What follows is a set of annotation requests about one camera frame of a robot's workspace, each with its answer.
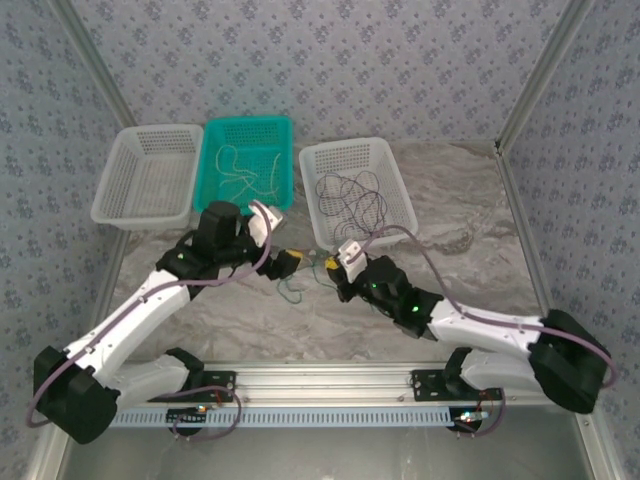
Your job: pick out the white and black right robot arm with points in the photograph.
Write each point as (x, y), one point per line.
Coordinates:
(480, 325)

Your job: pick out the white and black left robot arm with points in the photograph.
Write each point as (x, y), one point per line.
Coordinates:
(125, 320)

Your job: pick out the teal perforated plastic basket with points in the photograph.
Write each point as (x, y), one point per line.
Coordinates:
(210, 165)

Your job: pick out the white perforated plastic basket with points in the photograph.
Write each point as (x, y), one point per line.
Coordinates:
(400, 200)
(145, 175)

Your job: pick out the small controller board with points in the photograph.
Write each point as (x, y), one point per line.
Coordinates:
(470, 417)
(187, 417)

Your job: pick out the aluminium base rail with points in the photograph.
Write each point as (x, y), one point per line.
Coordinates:
(325, 382)

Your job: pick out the aluminium frame post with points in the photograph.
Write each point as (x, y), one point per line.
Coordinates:
(95, 65)
(545, 70)

